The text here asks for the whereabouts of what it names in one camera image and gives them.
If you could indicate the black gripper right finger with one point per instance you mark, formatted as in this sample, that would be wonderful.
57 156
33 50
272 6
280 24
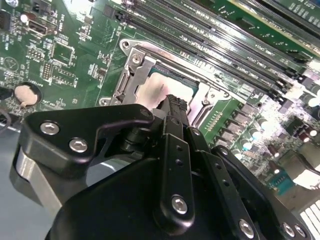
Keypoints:
225 180

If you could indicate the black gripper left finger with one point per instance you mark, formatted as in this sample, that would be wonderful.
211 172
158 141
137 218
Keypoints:
62 135

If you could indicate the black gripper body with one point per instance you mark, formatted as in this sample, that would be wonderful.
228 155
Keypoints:
112 212

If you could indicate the metal socket cover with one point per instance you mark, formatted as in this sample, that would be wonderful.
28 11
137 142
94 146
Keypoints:
203 88

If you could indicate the silver CPU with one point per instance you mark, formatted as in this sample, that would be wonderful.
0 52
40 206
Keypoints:
155 87

